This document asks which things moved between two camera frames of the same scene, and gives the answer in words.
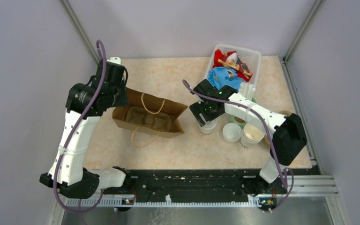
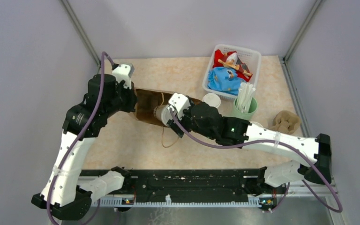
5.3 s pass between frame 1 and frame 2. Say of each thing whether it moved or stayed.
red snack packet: stayed
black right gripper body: moved
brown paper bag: moved
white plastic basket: stayed
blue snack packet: stayed
